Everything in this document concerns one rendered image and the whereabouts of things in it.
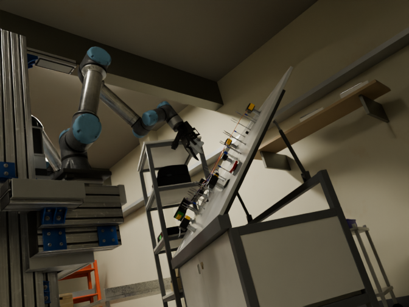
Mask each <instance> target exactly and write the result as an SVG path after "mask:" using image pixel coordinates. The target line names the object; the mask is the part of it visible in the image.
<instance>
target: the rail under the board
mask: <svg viewBox="0 0 409 307"><path fill-rule="evenodd" d="M229 228H232V225H231V221H230V218H229V214H224V215H218V216H216V217H215V218H214V219H213V220H212V221H211V222H210V223H209V224H208V225H207V226H206V227H205V228H204V229H203V230H202V231H201V232H200V233H199V234H198V235H196V237H194V239H193V240H191V242H190V243H188V245H187V246H185V248H183V249H182V250H181V251H180V252H179V253H178V254H177V255H176V256H175V257H174V258H173V259H172V260H171V263H172V269H177V268H179V267H181V266H182V265H184V264H185V263H186V262H188V261H189V260H190V259H191V258H193V257H194V256H195V255H197V254H198V253H199V252H201V251H202V250H203V249H204V248H206V247H207V246H208V245H209V244H211V243H212V242H214V241H215V240H216V239H217V238H219V237H220V236H221V235H222V234H224V233H225V232H226V231H227V230H228V229H229Z"/></svg>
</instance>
